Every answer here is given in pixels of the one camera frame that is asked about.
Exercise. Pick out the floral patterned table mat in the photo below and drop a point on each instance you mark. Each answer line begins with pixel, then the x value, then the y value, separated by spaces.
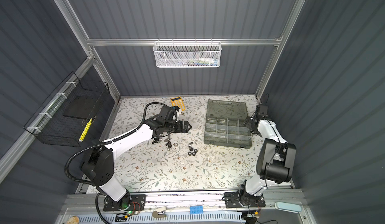
pixel 151 167

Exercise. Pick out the light blue oblong case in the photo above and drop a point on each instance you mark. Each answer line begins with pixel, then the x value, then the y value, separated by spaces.
pixel 288 207

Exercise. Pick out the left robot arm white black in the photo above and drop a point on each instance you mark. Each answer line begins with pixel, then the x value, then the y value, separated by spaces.
pixel 98 162

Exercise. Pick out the black nuts cluster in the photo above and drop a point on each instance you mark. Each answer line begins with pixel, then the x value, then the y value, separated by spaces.
pixel 191 150

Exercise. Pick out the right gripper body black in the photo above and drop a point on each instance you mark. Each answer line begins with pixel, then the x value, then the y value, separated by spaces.
pixel 249 120

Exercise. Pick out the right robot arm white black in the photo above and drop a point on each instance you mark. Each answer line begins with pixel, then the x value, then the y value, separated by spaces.
pixel 275 162

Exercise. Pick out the yellow calculator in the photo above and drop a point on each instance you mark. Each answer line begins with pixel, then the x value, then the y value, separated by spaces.
pixel 178 101

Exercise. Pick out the pile of screws and wingnuts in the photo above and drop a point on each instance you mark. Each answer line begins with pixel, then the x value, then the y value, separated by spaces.
pixel 165 141

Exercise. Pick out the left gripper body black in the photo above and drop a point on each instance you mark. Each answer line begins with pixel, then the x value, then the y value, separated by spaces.
pixel 176 127

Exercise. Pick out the black wire mesh basket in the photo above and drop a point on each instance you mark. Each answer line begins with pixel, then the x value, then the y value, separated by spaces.
pixel 61 121

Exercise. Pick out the green transparent compartment organizer box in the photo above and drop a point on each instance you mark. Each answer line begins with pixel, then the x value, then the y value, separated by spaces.
pixel 224 124

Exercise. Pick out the blue toy brick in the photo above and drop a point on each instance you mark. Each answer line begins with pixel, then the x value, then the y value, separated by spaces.
pixel 196 210

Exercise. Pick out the white wire mesh basket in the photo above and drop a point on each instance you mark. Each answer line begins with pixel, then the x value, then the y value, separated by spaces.
pixel 187 56

